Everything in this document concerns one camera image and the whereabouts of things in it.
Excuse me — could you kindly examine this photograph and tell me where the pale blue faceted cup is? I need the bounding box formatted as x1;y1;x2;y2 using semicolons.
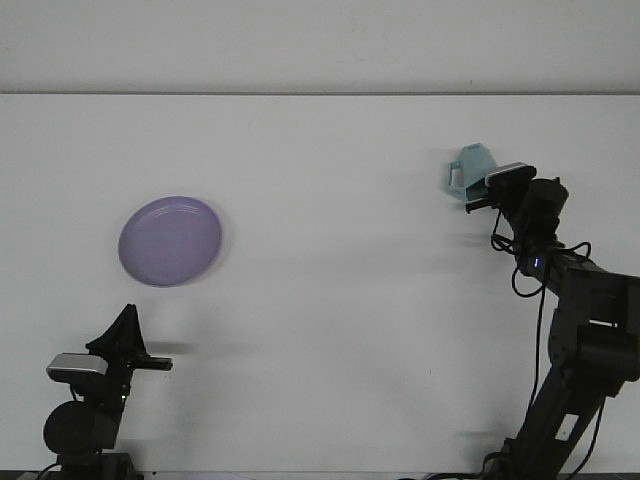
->
440;143;500;202

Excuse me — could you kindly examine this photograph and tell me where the purple round plate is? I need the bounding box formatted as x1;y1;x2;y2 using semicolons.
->
117;195;224;288

